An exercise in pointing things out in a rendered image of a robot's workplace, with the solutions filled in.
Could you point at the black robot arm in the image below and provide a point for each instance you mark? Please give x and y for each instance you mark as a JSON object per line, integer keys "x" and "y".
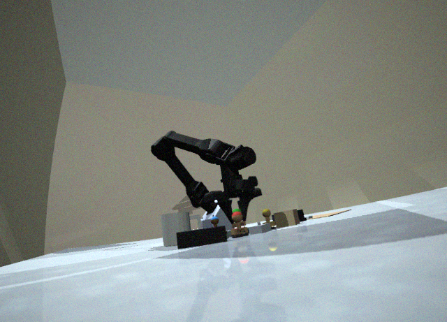
{"x": 211, "y": 151}

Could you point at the grey mug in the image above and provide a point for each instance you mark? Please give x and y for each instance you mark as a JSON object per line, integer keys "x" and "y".
{"x": 176, "y": 222}

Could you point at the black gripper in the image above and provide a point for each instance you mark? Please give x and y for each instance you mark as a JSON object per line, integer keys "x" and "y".
{"x": 223, "y": 200}

